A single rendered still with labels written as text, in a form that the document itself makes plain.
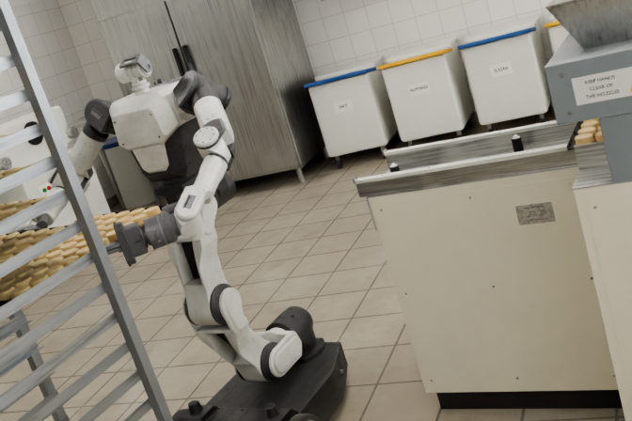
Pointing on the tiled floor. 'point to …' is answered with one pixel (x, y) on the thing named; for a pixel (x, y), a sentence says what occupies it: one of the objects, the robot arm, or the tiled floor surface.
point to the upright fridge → (221, 44)
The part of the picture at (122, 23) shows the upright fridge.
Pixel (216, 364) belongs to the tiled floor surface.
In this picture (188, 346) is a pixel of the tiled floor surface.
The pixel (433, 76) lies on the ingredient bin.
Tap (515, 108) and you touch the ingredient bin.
